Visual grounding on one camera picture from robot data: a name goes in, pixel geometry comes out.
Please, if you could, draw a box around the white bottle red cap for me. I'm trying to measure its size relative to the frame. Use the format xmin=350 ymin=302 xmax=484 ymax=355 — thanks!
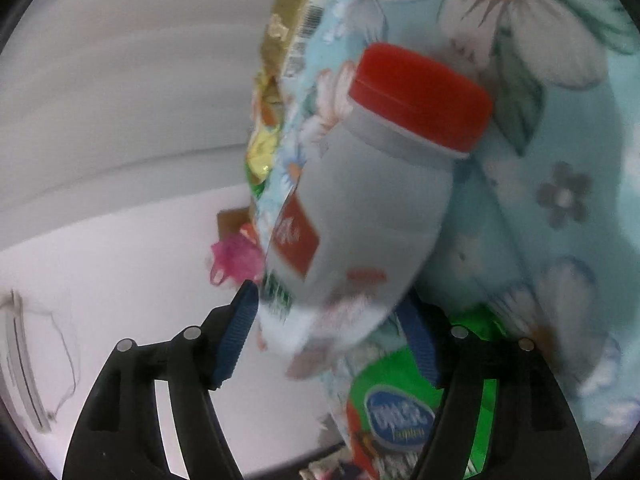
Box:
xmin=259 ymin=44 xmax=492 ymax=358

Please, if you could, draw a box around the green snack bag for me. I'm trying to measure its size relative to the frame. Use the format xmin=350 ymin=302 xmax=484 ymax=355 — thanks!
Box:
xmin=345 ymin=306 xmax=504 ymax=479

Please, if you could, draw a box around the floral light blue tablecloth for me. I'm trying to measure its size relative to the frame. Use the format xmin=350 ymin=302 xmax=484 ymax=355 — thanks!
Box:
xmin=249 ymin=0 xmax=640 ymax=480

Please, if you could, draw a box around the pink plastic bag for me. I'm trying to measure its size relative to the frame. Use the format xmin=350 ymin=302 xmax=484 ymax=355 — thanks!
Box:
xmin=209 ymin=234 xmax=265 ymax=286

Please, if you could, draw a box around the green snack packet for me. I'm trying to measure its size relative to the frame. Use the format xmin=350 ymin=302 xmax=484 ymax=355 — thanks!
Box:
xmin=244 ymin=162 xmax=266 ymax=200

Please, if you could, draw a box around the grey curtain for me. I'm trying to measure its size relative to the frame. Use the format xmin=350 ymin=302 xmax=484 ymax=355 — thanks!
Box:
xmin=1 ymin=0 xmax=272 ymax=247

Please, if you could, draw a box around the yellow Enaak noodle packet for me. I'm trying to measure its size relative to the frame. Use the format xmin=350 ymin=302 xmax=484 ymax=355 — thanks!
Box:
xmin=245 ymin=70 xmax=285 ymax=180

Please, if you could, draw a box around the gold snack packet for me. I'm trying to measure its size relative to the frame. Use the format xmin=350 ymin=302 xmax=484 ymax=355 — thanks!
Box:
xmin=259 ymin=0 xmax=328 ymax=79

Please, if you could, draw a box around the wall air conditioner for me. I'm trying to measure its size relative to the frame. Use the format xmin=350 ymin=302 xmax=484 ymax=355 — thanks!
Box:
xmin=1 ymin=290 xmax=51 ymax=434

